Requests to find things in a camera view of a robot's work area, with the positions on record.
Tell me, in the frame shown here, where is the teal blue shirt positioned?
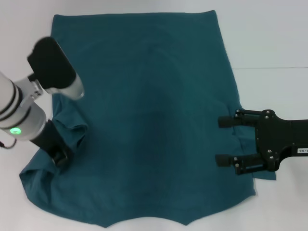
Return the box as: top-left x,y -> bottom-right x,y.
19,9 -> 277,219

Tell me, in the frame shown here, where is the red black left arm cable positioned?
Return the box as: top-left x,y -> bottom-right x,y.
0,138 -> 17,150

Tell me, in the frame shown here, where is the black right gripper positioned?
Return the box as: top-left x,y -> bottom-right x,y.
214,109 -> 308,176

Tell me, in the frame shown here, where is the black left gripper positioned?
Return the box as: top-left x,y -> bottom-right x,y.
30,119 -> 73,167

